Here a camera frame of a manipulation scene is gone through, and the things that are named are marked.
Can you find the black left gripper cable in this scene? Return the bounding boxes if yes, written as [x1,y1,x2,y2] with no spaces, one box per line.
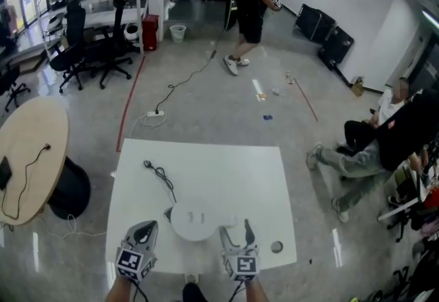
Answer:
[132,280,149,302]

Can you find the black hard case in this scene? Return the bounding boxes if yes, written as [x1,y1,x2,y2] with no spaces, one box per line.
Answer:
[316,25,355,72]
[294,3,337,43]

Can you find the person's right forearm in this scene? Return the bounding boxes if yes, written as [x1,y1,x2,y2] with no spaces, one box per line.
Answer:
[239,278,270,302]

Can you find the white desk with clutter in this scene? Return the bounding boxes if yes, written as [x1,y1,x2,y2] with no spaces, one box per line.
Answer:
[376,156,439,223]

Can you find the long black floor cable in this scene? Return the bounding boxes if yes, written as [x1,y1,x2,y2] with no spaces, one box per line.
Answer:
[156,27,228,115]

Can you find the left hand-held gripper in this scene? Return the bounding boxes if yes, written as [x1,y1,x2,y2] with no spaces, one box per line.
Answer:
[115,220,159,282]

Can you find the pink cloth item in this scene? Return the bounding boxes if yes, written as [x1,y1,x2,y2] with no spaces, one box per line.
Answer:
[419,217,439,237]

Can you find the white mesh waste bin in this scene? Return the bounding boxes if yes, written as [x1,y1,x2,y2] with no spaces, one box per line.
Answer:
[169,24,187,44]

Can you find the person's leg in black trousers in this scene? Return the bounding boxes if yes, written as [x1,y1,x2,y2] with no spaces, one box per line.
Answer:
[182,282,209,302]

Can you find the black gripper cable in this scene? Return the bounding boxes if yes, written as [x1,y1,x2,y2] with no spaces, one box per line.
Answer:
[132,280,149,302]
[228,280,241,302]

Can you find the round wooden table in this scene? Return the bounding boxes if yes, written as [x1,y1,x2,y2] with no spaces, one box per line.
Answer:
[0,96,92,228]

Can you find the white round helmet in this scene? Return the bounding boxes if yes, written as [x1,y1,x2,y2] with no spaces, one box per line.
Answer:
[123,22,140,43]

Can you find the flat black device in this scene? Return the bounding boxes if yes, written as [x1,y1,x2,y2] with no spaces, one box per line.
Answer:
[0,155,13,191]

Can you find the person's left forearm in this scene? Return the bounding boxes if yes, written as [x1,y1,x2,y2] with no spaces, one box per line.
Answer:
[104,276,138,302]

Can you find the thin black charger cable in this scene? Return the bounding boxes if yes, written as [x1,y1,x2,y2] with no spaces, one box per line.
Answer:
[1,143,52,220]

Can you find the black chair base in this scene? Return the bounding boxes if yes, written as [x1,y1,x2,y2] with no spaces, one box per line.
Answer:
[349,248,439,302]

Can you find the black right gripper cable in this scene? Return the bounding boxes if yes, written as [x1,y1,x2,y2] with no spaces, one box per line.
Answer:
[228,280,241,302]

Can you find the black kettle power cord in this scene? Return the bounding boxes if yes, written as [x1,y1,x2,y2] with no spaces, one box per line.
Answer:
[143,159,178,205]

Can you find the red cabinet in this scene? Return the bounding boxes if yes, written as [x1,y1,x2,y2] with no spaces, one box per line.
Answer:
[141,14,160,52]

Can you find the thin white floor cable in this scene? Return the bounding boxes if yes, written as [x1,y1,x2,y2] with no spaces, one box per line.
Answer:
[36,213,108,240]

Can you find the white power strip cable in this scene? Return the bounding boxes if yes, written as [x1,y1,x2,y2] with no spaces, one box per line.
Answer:
[131,111,169,130]

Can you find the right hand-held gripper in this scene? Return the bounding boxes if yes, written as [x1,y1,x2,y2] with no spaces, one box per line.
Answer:
[219,218,261,282]

